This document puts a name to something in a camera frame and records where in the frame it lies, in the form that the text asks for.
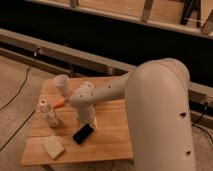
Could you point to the white sponge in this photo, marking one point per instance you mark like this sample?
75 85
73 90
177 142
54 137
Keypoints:
53 147

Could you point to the orange marker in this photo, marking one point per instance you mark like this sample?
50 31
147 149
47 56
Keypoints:
58 103

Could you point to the black eraser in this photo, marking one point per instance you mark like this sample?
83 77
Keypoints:
82 134

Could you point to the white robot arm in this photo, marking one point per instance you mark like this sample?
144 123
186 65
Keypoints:
157 105

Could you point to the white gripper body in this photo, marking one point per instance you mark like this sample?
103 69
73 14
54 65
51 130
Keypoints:
87 116

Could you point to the white plastic bottle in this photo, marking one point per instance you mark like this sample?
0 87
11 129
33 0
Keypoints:
49 114

